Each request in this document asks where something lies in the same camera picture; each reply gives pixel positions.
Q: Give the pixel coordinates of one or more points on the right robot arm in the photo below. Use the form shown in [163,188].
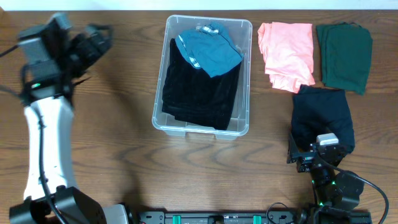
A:
[340,191]

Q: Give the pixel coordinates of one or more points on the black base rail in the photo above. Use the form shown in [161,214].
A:
[275,216]

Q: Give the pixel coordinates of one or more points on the coral pink folded shirt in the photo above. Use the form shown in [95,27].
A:
[287,51]

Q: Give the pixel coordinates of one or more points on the blue shirt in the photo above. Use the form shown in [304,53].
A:
[209,47]

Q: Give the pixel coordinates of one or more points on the navy folded garment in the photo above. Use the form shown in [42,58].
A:
[317,111]

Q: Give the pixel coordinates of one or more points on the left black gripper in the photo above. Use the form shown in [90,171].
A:
[94,40]

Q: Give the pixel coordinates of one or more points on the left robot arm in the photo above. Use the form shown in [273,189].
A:
[55,65]

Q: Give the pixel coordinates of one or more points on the dark green garment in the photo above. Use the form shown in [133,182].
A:
[346,54]

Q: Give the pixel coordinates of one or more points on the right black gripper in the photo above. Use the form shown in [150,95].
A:
[307,158]

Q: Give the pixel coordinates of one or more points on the clear plastic storage bin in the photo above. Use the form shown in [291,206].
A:
[240,31]

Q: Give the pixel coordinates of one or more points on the black velvet garment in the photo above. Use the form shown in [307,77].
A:
[192,96]

